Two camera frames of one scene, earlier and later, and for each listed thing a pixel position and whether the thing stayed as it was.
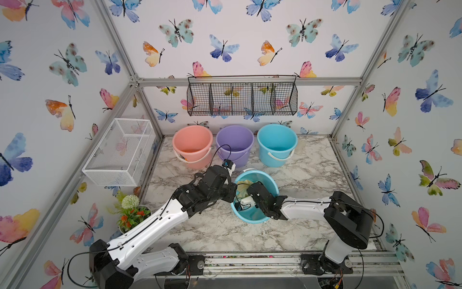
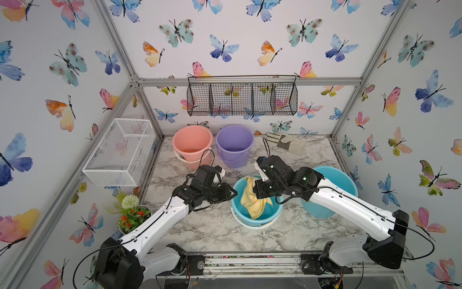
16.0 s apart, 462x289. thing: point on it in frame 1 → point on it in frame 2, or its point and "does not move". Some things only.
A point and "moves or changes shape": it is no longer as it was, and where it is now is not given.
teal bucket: (277, 143) → (337, 177)
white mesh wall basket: (119, 158) does not move
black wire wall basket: (236, 95) does not move
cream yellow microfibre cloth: (242, 188) moves or changes shape
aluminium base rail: (368, 265) does not move
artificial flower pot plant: (131, 212) does not move
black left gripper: (231, 189) does not move
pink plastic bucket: (192, 144) does not move
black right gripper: (249, 187) → (258, 184)
